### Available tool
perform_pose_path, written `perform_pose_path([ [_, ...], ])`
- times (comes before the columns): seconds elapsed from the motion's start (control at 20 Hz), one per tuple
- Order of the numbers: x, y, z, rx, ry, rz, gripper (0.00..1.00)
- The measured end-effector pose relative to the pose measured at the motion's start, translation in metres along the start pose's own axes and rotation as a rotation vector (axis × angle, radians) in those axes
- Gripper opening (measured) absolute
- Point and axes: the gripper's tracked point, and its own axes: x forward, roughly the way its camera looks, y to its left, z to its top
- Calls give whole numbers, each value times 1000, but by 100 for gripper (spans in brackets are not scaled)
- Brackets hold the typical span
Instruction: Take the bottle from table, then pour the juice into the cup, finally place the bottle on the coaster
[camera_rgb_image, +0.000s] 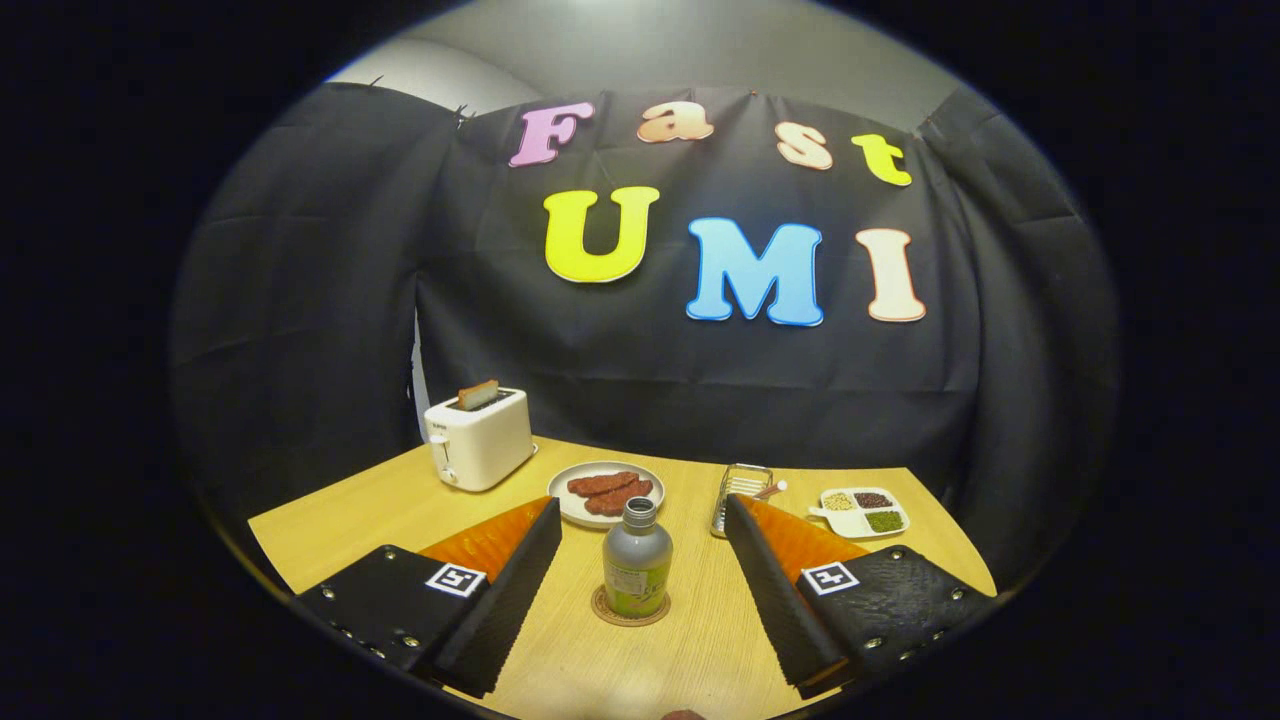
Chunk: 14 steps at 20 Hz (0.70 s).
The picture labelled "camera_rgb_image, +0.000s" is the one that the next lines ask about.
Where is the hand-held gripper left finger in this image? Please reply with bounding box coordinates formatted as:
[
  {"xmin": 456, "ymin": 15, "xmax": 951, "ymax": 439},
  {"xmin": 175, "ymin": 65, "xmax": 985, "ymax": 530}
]
[{"xmin": 295, "ymin": 496, "xmax": 563, "ymax": 699}]

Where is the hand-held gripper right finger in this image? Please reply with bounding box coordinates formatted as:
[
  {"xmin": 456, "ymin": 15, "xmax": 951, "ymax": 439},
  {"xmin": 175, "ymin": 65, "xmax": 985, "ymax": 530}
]
[{"xmin": 723, "ymin": 493, "xmax": 1001, "ymax": 701}]

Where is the round brown coaster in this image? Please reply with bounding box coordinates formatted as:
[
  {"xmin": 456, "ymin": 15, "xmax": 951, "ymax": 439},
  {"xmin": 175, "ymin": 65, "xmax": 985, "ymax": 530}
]
[{"xmin": 591, "ymin": 584, "xmax": 672, "ymax": 628}]

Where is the silver bottle with green label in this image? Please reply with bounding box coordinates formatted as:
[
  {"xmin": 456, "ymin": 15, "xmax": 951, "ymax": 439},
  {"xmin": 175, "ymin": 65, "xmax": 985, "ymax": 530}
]
[{"xmin": 602, "ymin": 496, "xmax": 674, "ymax": 619}]

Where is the wooden table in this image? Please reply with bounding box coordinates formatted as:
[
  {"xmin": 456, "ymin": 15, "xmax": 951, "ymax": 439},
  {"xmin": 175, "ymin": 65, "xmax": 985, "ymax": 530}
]
[{"xmin": 247, "ymin": 435, "xmax": 998, "ymax": 720}]

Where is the white divided dish with beans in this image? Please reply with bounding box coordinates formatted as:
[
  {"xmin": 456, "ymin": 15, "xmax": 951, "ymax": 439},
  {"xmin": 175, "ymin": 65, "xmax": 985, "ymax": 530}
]
[{"xmin": 808, "ymin": 486, "xmax": 911, "ymax": 540}]

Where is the white round plate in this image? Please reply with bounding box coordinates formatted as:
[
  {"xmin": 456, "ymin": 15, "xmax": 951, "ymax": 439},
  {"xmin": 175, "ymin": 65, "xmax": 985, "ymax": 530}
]
[{"xmin": 547, "ymin": 460, "xmax": 666, "ymax": 529}]

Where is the brown meat slice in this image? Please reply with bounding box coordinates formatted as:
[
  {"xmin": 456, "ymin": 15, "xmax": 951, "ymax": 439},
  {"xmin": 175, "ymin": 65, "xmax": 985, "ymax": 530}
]
[
  {"xmin": 585, "ymin": 480, "xmax": 654, "ymax": 517},
  {"xmin": 567, "ymin": 471, "xmax": 639, "ymax": 497}
]

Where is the white toaster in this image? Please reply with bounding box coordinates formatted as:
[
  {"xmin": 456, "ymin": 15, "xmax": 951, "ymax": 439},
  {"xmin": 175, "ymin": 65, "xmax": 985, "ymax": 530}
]
[{"xmin": 423, "ymin": 387, "xmax": 536, "ymax": 493}]

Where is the metal wire basket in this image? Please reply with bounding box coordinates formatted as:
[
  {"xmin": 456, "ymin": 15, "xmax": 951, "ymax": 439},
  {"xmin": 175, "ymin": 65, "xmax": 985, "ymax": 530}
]
[{"xmin": 710, "ymin": 463, "xmax": 775, "ymax": 539}]

